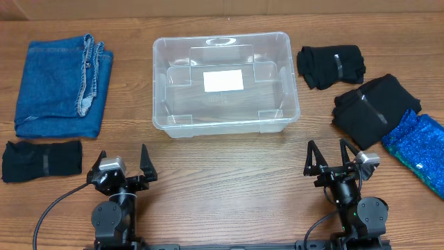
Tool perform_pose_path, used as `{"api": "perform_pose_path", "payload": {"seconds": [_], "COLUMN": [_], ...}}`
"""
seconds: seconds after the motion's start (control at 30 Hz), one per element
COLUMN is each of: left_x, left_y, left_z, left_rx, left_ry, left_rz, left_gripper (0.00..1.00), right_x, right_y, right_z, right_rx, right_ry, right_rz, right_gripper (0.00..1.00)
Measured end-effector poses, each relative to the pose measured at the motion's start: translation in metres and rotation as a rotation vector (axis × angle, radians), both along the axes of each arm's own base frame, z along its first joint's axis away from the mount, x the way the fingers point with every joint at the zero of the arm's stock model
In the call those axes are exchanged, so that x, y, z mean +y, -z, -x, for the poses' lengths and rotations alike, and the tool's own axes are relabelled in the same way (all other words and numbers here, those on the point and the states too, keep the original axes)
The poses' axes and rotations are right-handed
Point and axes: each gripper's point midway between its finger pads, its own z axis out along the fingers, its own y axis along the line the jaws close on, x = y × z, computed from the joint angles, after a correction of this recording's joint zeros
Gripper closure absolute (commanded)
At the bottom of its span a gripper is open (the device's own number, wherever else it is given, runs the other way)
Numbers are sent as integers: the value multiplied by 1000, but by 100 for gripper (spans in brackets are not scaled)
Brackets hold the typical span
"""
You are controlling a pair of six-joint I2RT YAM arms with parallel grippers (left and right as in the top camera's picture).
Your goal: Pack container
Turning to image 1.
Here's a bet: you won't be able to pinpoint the clear plastic storage bin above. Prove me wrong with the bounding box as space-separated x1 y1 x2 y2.
152 31 300 138

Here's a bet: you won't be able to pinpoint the blue sparkly fabric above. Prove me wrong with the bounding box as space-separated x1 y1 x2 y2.
382 109 443 198

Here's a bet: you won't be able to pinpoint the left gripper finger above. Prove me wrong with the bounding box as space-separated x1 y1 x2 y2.
90 150 107 172
139 144 157 182

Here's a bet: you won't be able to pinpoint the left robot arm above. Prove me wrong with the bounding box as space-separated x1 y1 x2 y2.
87 145 157 249

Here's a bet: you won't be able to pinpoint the white label in bin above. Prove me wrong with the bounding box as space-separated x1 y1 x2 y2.
203 69 244 92

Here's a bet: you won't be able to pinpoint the blue denim jeans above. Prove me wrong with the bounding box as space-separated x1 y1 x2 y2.
14 33 114 138

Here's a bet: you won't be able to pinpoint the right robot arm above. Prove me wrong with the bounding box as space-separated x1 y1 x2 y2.
301 139 391 249

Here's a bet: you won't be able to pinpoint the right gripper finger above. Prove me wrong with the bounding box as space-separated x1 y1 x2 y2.
339 138 359 166
303 140 328 176

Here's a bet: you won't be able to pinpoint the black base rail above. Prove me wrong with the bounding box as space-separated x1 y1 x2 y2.
83 239 392 250

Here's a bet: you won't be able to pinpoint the large black cloth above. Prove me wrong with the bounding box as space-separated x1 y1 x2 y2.
332 74 422 150

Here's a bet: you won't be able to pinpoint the small black cloth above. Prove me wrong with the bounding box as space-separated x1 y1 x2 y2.
1 140 83 183

